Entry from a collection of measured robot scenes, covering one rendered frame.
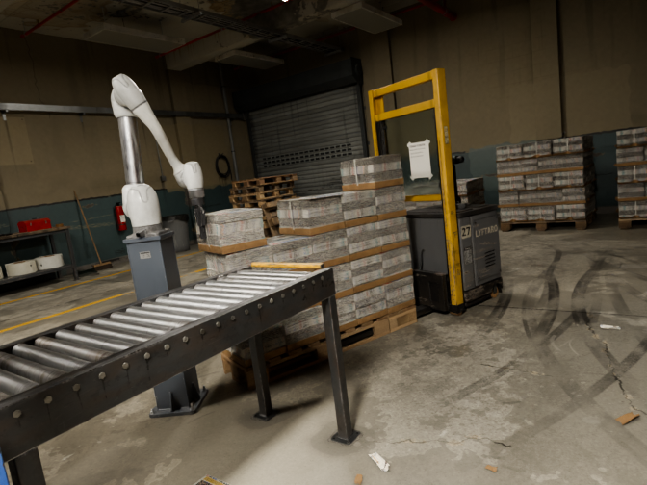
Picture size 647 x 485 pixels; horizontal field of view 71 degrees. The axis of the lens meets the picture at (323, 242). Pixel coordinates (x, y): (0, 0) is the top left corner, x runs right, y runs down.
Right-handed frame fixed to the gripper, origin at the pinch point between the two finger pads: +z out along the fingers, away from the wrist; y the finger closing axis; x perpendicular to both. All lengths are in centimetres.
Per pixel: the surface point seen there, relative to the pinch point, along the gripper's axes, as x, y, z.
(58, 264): 34, 590, 65
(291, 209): -63, 0, -5
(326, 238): -75, -18, 16
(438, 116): -175, -36, -55
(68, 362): 87, -121, 16
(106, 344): 76, -114, 17
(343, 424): -14, -100, 89
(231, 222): -10.6, -18.9, -4.4
